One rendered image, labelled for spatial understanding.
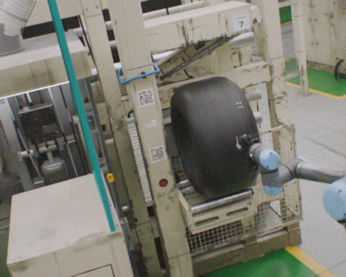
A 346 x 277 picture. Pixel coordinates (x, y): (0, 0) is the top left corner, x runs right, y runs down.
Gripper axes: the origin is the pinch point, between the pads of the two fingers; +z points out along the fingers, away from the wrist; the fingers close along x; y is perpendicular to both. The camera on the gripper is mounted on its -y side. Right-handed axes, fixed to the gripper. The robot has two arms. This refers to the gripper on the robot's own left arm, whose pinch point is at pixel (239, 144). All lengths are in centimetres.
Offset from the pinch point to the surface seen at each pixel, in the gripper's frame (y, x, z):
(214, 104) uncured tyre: 18.9, 5.5, 10.0
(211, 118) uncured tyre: 13.8, 9.5, 5.9
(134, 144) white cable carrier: 7, 44, 22
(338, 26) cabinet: -11, -292, 387
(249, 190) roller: -31.5, -7.1, 18.3
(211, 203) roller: -32.1, 13.8, 18.0
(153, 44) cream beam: 49, 21, 43
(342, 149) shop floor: -103, -172, 206
